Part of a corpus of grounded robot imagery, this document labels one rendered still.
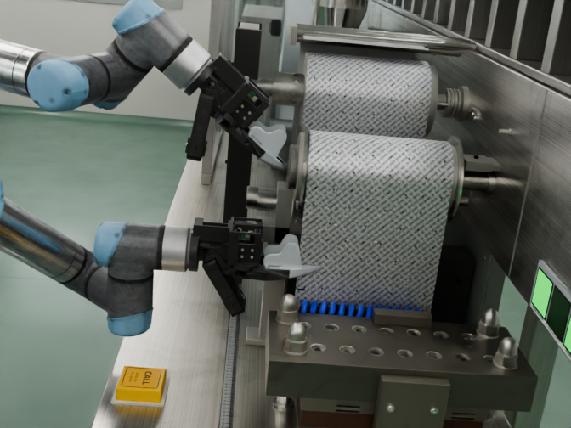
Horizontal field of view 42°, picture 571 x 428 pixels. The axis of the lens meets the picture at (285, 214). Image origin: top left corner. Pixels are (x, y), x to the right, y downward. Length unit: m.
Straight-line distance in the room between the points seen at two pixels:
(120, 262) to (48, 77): 0.31
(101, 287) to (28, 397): 1.64
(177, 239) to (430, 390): 0.46
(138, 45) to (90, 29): 5.69
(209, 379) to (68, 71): 0.55
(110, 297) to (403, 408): 0.50
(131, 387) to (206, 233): 0.27
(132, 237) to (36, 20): 5.86
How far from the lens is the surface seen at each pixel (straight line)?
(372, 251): 1.26
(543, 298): 1.07
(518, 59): 1.31
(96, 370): 3.04
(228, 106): 1.22
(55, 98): 1.14
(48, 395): 2.92
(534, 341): 1.56
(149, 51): 1.22
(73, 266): 1.32
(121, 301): 1.27
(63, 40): 6.98
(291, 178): 1.23
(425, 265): 1.28
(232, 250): 1.21
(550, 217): 1.09
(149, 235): 1.22
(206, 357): 1.36
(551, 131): 1.11
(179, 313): 1.50
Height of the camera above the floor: 1.59
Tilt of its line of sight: 19 degrees down
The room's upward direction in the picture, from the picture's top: 5 degrees clockwise
